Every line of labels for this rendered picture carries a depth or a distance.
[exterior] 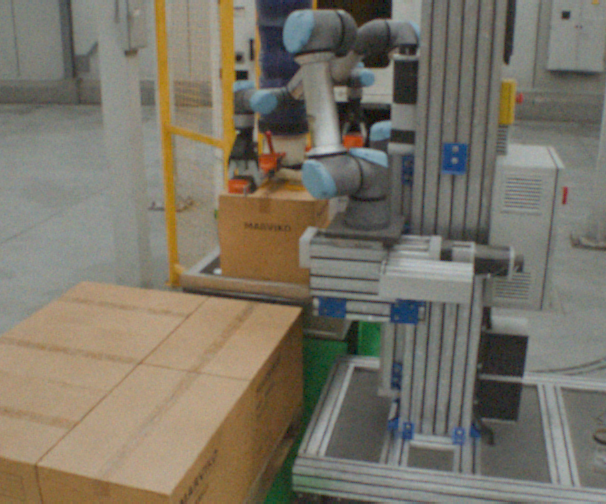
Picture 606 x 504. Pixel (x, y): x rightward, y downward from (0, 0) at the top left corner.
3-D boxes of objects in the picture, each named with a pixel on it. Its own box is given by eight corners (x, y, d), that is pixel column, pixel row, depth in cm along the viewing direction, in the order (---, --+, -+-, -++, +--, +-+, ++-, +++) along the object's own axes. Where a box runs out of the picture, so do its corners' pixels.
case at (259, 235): (258, 241, 357) (257, 162, 343) (338, 247, 349) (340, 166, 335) (220, 287, 301) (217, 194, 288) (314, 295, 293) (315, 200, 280)
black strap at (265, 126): (265, 122, 317) (264, 113, 315) (316, 124, 312) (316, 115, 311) (250, 131, 296) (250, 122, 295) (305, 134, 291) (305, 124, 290)
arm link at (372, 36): (362, 42, 260) (323, 95, 306) (389, 42, 263) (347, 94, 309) (356, 13, 262) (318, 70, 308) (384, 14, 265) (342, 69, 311)
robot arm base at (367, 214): (393, 218, 227) (394, 187, 224) (387, 232, 213) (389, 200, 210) (346, 215, 230) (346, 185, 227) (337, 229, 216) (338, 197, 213)
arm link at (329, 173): (366, 194, 209) (342, 4, 201) (324, 201, 201) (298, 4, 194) (342, 195, 219) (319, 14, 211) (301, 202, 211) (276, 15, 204)
